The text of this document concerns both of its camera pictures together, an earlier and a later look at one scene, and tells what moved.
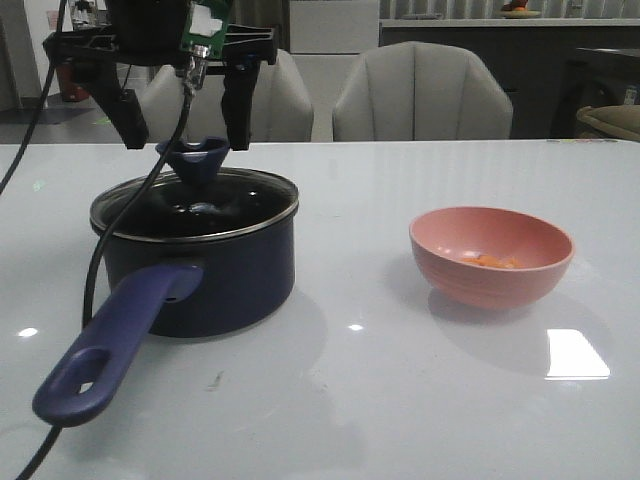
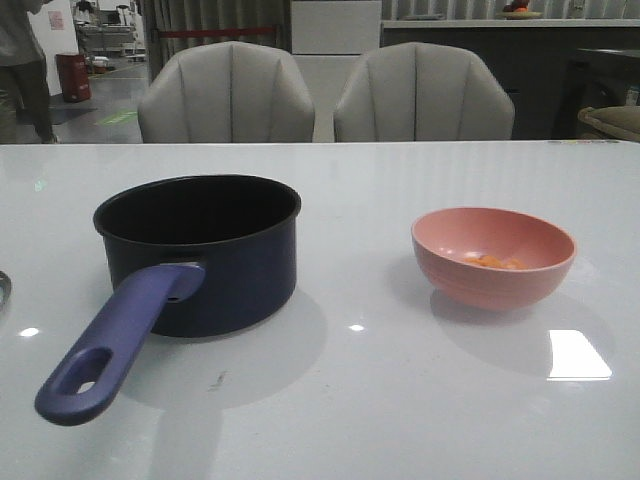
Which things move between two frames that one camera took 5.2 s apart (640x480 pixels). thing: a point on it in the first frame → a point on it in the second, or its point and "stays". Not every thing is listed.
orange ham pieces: (511, 262) stays
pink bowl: (489, 257) stays
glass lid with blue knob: (184, 200) → (5, 287)
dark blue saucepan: (169, 288) stays
